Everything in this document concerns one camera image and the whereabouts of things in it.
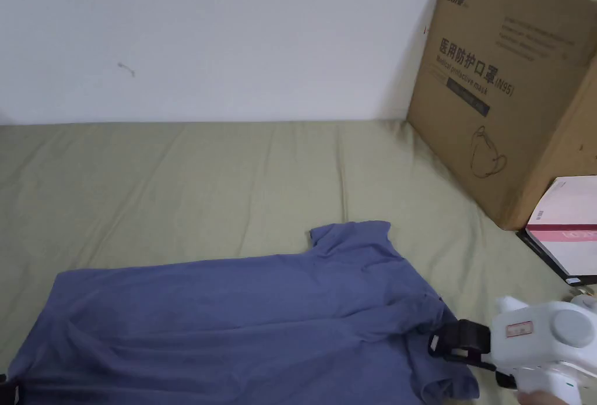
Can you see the person's right hand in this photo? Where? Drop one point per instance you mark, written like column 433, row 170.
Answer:
column 541, row 398

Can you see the large brown cardboard carton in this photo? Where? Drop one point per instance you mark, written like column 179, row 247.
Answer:
column 508, row 97

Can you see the blue shirt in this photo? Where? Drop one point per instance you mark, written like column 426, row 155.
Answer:
column 242, row 321

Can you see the bed with pale green sheet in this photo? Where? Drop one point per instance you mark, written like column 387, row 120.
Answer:
column 186, row 176

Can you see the white and pink box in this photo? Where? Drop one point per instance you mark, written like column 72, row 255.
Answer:
column 571, row 218

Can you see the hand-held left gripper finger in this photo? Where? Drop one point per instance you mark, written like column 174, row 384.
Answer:
column 9, row 395

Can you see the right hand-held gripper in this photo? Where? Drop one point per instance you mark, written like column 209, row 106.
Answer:
column 550, row 335

